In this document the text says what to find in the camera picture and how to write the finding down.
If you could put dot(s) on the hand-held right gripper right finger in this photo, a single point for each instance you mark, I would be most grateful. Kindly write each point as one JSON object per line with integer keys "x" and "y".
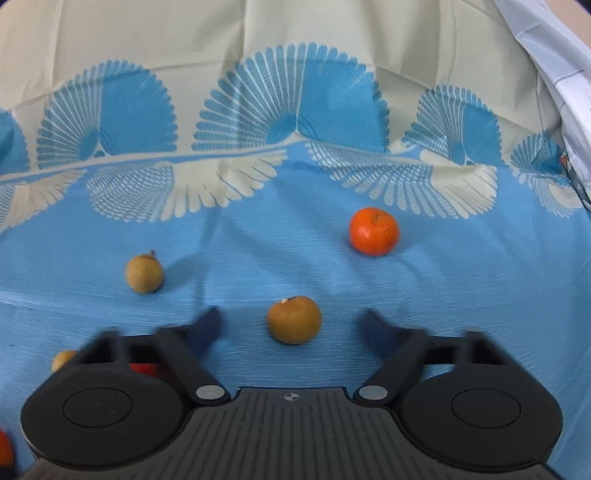
{"x": 374, "y": 332}

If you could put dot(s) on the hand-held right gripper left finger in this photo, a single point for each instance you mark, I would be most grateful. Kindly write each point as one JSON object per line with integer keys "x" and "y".
{"x": 207, "y": 330}

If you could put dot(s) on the red cherry tomato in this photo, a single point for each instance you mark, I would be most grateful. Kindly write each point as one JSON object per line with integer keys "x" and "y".
{"x": 143, "y": 368}

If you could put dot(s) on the longan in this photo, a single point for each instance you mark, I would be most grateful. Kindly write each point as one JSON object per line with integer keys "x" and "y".
{"x": 62, "y": 360}
{"x": 294, "y": 320}
{"x": 144, "y": 273}

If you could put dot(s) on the small orange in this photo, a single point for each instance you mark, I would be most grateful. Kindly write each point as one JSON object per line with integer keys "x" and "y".
{"x": 374, "y": 230}
{"x": 4, "y": 447}

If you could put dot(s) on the blue fan-print bedsheet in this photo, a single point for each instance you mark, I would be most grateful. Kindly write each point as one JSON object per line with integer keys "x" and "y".
{"x": 277, "y": 230}

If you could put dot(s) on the white printed fabric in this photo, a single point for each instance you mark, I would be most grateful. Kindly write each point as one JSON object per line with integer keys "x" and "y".
{"x": 554, "y": 69}

